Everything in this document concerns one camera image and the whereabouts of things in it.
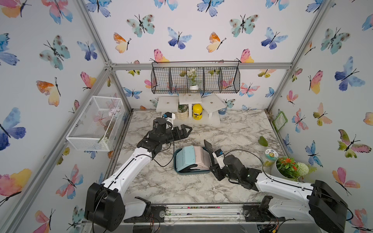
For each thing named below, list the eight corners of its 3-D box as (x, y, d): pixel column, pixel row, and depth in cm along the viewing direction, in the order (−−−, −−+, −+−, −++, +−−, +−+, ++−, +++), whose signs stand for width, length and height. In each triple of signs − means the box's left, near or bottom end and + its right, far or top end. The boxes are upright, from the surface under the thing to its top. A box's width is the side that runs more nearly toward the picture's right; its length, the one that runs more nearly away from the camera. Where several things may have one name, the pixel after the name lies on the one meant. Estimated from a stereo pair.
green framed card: (276, 132, 110) (282, 124, 103) (270, 119, 119) (275, 110, 112) (284, 132, 110) (291, 124, 103) (277, 119, 119) (283, 110, 112)
